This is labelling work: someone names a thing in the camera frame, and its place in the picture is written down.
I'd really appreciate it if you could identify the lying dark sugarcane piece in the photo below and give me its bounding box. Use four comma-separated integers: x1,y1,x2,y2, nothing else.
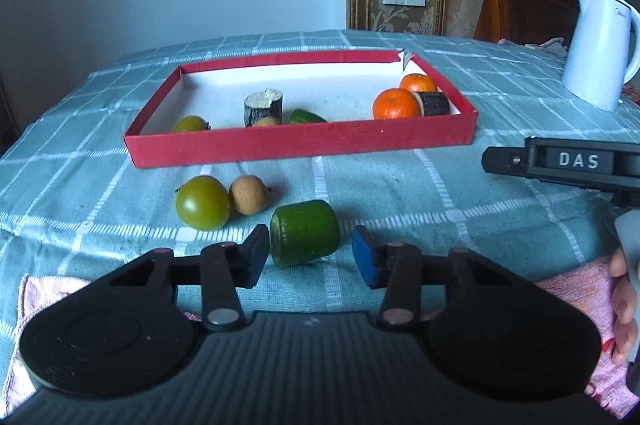
412,92,452,117

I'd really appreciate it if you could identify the person's right hand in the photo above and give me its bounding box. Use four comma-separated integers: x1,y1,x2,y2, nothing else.
609,249,639,366

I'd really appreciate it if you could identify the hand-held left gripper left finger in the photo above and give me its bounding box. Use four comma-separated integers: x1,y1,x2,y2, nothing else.
100,225,271,332

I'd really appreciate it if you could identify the red cardboard tray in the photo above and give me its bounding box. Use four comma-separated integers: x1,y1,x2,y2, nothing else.
124,49,477,169

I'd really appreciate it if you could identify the green tomato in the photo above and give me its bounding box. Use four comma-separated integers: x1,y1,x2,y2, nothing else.
175,176,232,232
173,116,211,133

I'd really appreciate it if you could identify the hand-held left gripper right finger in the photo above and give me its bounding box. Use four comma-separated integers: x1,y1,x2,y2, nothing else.
352,226,536,330

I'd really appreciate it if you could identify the green cucumber piece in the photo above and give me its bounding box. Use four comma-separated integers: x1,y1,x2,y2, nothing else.
269,200,341,268
288,108,328,124

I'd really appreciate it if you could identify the upright dark sugarcane piece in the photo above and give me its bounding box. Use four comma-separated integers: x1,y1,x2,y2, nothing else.
244,88,284,127

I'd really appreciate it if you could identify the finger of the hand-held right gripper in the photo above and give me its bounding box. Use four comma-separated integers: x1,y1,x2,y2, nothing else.
481,146,527,176

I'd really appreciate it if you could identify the pink towel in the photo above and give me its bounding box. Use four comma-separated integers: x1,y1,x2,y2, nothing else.
7,255,632,418

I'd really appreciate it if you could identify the white electric kettle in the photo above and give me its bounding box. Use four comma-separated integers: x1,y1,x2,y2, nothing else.
561,0,640,112

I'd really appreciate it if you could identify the orange mandarin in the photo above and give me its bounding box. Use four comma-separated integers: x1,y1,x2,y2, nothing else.
372,88,421,120
399,74,439,94

